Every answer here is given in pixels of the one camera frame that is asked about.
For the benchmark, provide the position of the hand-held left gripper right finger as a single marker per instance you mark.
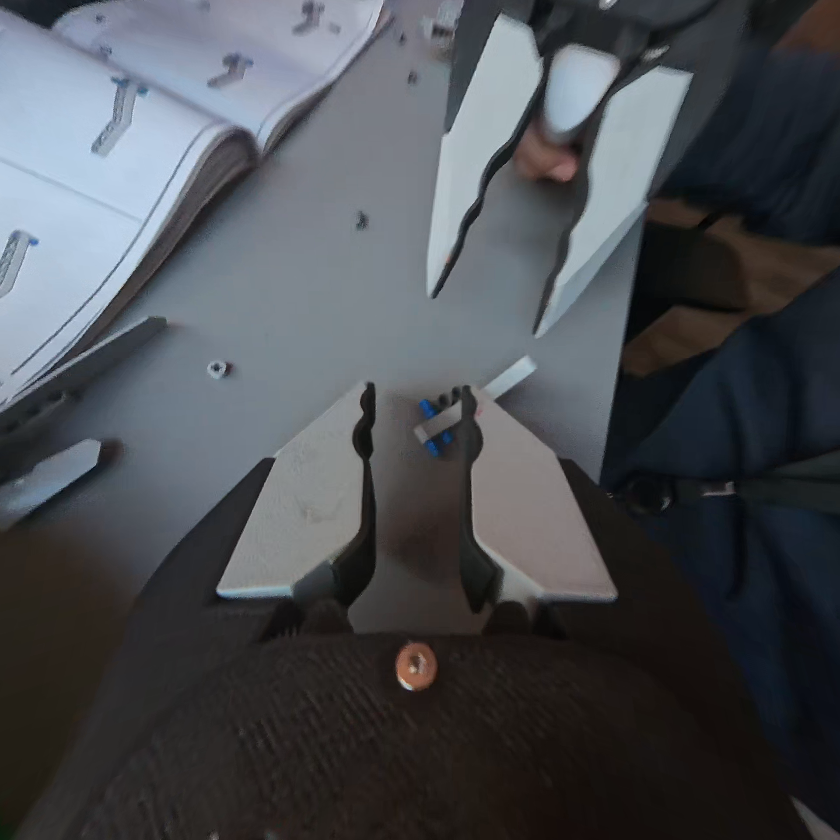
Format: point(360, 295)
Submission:
point(538, 518)

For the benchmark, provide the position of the white instruction booklet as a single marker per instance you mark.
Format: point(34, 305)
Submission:
point(131, 164)

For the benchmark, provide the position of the person's right hand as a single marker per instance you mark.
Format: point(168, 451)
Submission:
point(548, 161)

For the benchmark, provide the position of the grey fabric seat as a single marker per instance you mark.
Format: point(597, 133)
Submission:
point(820, 823)

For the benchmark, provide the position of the grey lego bush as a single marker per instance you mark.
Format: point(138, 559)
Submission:
point(218, 369)

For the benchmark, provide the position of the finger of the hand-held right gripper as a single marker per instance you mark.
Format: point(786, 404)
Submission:
point(485, 98)
point(630, 170)

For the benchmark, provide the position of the long dark grey lego panel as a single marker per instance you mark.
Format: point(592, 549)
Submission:
point(98, 358)

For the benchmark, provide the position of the person's right forearm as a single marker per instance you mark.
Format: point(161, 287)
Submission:
point(774, 131)

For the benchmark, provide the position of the small grey lego assembly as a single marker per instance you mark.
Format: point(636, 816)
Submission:
point(441, 19)

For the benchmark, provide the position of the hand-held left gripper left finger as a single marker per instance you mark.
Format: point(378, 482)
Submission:
point(302, 518)

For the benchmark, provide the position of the grey angled lego beam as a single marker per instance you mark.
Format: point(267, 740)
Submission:
point(436, 425)

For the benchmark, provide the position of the short grey lego panel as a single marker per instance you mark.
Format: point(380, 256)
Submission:
point(52, 472)

